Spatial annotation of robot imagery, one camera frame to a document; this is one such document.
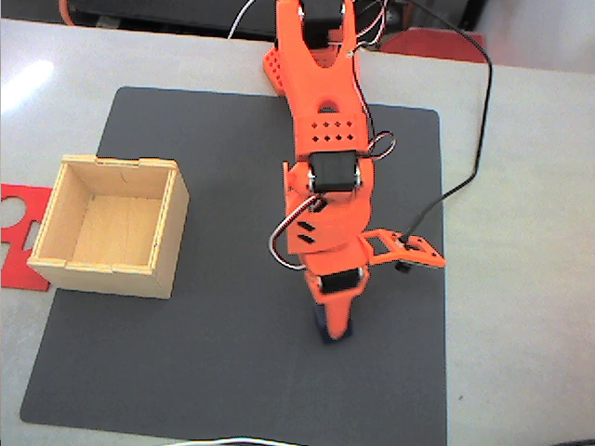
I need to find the blue cube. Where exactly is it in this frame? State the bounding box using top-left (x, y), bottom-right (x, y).
top-left (311, 301), bottom-right (357, 346)

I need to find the black background equipment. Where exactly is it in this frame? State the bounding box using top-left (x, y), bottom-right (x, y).
top-left (59, 0), bottom-right (280, 41)

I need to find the wooden box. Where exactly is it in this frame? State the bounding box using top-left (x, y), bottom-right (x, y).
top-left (26, 154), bottom-right (191, 301)

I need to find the orange camera mount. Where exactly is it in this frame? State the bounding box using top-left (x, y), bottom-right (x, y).
top-left (360, 228), bottom-right (448, 275)

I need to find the dark grey mat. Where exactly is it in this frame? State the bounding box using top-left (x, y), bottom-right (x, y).
top-left (20, 85), bottom-right (448, 446)

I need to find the red background object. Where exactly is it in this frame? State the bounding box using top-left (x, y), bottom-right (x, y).
top-left (378, 26), bottom-right (487, 64)

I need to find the wrist servo wire bundle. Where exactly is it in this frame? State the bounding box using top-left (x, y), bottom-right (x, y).
top-left (268, 194), bottom-right (326, 271)

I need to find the elbow servo wire bundle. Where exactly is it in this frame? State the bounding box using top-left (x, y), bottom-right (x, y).
top-left (346, 0), bottom-right (397, 163)

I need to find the red cut-out sheet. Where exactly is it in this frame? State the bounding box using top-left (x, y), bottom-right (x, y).
top-left (0, 183), bottom-right (53, 293)

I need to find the black camera cable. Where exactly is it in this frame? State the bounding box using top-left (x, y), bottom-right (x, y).
top-left (403, 0), bottom-right (494, 245)

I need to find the thin white cable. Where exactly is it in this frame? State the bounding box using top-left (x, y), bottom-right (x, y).
top-left (162, 435), bottom-right (303, 446)

